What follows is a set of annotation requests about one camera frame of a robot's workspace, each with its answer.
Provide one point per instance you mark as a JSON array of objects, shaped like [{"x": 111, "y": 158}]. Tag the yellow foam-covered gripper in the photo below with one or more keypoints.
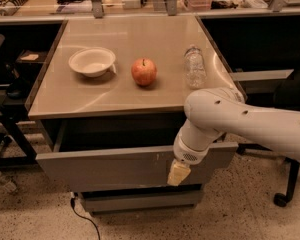
[{"x": 189, "y": 153}]

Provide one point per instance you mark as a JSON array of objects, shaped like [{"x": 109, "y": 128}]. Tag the grey top drawer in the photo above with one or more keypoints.
[{"x": 110, "y": 153}]

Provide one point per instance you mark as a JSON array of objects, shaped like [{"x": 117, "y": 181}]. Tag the grey drawer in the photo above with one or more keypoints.
[
  {"x": 124, "y": 200},
  {"x": 110, "y": 153}
]

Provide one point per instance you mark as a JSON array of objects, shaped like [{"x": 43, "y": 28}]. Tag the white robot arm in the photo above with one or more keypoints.
[{"x": 213, "y": 112}]

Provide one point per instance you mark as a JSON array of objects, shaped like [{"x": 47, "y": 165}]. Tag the grey bottom drawer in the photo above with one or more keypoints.
[{"x": 124, "y": 200}]

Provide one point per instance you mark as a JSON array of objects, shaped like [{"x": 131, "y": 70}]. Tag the grey drawer cabinet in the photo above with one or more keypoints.
[{"x": 64, "y": 93}]

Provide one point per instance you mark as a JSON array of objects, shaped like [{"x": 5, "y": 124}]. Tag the clear plastic water bottle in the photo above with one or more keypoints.
[{"x": 194, "y": 67}]

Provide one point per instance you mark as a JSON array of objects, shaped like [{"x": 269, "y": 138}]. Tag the red apple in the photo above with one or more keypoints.
[{"x": 143, "y": 71}]

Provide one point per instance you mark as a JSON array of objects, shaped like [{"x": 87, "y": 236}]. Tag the black office chair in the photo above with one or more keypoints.
[{"x": 280, "y": 132}]

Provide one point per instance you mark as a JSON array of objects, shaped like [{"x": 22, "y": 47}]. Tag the white paper bowl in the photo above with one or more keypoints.
[{"x": 92, "y": 62}]

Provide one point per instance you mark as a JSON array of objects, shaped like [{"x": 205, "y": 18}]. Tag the plastic bottle on floor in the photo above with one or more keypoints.
[{"x": 7, "y": 183}]

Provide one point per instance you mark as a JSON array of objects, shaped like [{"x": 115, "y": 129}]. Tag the black desk frame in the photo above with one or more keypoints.
[{"x": 21, "y": 72}]

